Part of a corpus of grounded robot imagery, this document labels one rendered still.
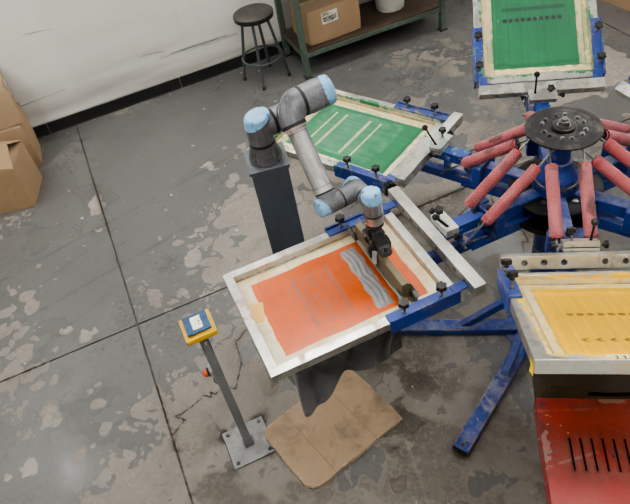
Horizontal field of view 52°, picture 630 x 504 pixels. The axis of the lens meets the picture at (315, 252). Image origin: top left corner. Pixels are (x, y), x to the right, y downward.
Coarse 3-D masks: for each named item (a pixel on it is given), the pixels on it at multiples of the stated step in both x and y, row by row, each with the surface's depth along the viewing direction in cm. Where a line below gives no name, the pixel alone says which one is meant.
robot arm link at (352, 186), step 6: (348, 180) 249; (354, 180) 248; (360, 180) 249; (342, 186) 252; (348, 186) 246; (354, 186) 246; (360, 186) 245; (366, 186) 245; (342, 192) 245; (348, 192) 245; (354, 192) 245; (348, 198) 245; (354, 198) 246; (348, 204) 247
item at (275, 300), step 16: (320, 256) 277; (336, 256) 275; (288, 272) 273; (304, 272) 271; (336, 272) 269; (352, 272) 267; (256, 288) 269; (272, 288) 268; (272, 304) 261; (288, 304) 260
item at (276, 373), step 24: (384, 216) 284; (312, 240) 279; (336, 240) 282; (408, 240) 271; (264, 264) 273; (432, 264) 259; (240, 312) 256; (360, 336) 239; (264, 360) 238; (312, 360) 236
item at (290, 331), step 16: (400, 272) 263; (352, 288) 261; (416, 288) 256; (368, 304) 254; (272, 320) 256; (288, 320) 254; (352, 320) 250; (288, 336) 249; (304, 336) 248; (320, 336) 246; (288, 352) 243
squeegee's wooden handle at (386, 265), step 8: (360, 224) 272; (360, 232) 269; (360, 240) 273; (384, 264) 254; (392, 264) 253; (384, 272) 259; (392, 272) 250; (392, 280) 253; (400, 280) 246; (400, 288) 247; (408, 288) 247
